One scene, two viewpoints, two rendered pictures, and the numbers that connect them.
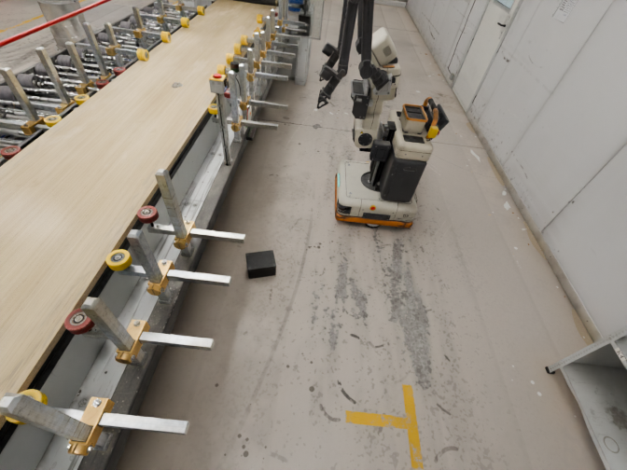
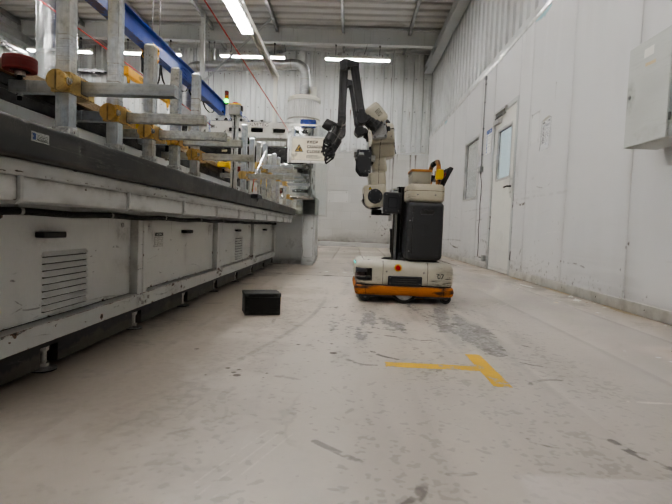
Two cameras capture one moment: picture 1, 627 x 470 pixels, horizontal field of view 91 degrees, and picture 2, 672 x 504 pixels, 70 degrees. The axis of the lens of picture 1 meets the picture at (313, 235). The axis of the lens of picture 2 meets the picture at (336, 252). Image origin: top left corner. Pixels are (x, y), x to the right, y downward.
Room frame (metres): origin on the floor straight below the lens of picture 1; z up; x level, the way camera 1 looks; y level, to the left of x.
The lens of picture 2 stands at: (-1.33, -0.24, 0.50)
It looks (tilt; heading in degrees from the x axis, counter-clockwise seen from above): 3 degrees down; 4
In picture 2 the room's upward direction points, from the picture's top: 2 degrees clockwise
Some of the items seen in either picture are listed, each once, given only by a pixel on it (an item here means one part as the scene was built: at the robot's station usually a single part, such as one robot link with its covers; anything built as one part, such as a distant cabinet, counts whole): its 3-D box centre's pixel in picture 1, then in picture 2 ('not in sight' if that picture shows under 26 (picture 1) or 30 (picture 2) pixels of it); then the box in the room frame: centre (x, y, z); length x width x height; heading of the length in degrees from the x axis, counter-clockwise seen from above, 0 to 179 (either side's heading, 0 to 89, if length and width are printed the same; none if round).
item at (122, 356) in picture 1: (132, 341); (151, 133); (0.37, 0.56, 0.81); 0.14 x 0.06 x 0.05; 2
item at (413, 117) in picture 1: (412, 118); (419, 178); (2.21, -0.59, 0.87); 0.23 x 0.15 x 0.11; 4
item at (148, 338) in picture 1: (149, 338); (167, 135); (0.39, 0.51, 0.81); 0.43 x 0.03 x 0.04; 92
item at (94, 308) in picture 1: (121, 339); (149, 113); (0.35, 0.56, 0.88); 0.04 x 0.04 x 0.48; 2
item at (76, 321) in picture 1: (86, 325); not in sight; (0.38, 0.71, 0.85); 0.08 x 0.08 x 0.11
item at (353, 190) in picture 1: (373, 192); (399, 275); (2.20, -0.48, 0.16); 0.67 x 0.64 x 0.25; 94
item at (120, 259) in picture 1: (122, 265); not in sight; (0.63, 0.71, 0.85); 0.08 x 0.08 x 0.11
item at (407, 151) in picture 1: (397, 152); (414, 217); (2.21, -0.57, 0.59); 0.55 x 0.34 x 0.83; 4
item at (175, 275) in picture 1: (175, 275); (190, 142); (0.64, 0.52, 0.83); 0.43 x 0.03 x 0.04; 92
